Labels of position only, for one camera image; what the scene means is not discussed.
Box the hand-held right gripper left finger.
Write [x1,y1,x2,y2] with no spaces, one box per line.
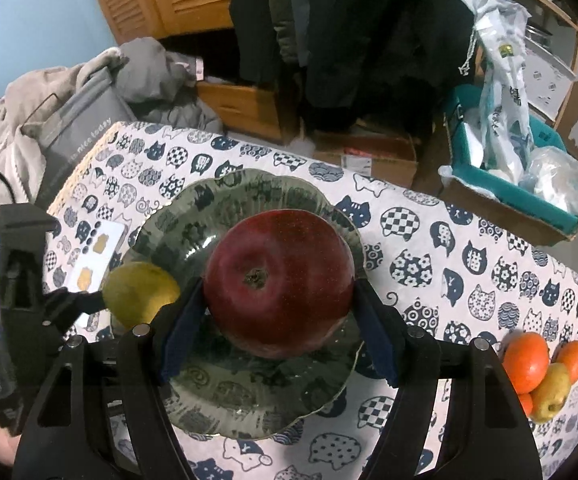
[14,277,205,480]

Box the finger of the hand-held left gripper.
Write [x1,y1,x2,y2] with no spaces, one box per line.
[44,287,108,341]

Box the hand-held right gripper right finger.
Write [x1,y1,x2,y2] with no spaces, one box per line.
[353,280,542,480]

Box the yellow-green pear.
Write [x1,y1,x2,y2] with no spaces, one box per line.
[101,261,182,332]
[529,362,571,423]

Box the green glass plate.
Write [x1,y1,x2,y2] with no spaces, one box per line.
[110,168,367,440]

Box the red apple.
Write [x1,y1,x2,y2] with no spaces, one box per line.
[204,210,356,359]

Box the white card with yellow stickers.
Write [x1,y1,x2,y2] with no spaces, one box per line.
[66,220,130,293]

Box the cat print tablecloth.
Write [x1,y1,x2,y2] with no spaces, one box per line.
[44,121,578,480]

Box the large orange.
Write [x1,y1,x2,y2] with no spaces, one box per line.
[502,331,552,395]

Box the grey fabric bag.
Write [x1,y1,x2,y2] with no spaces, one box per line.
[21,67,140,206]

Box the beige fleece garment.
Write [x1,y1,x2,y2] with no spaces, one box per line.
[0,47,130,211]

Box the brown cardboard box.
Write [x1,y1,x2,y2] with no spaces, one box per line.
[311,130,420,188]

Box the teal cardboard box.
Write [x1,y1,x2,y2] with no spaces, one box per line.
[439,85,578,247]

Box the wooden drawer unit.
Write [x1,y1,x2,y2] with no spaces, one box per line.
[196,80,300,146]

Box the grey crumpled cloth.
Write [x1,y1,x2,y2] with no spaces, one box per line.
[114,37,225,133]

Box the clear plastic bag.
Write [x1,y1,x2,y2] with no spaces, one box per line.
[519,146,578,213]

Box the white printed plastic bag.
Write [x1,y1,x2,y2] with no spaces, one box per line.
[456,0,537,183]

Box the wooden louvered cabinet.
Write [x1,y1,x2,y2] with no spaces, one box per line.
[83,0,237,46]

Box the large black coat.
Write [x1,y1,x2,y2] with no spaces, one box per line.
[301,0,480,126]

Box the white storage box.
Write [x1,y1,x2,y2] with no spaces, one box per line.
[523,50,577,116]

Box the black hanging garment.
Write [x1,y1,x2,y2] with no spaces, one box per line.
[230,0,290,83]

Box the olive jacket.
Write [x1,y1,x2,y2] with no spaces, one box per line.
[269,0,304,66]

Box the wooden shelf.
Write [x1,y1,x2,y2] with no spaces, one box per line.
[484,0,578,131]

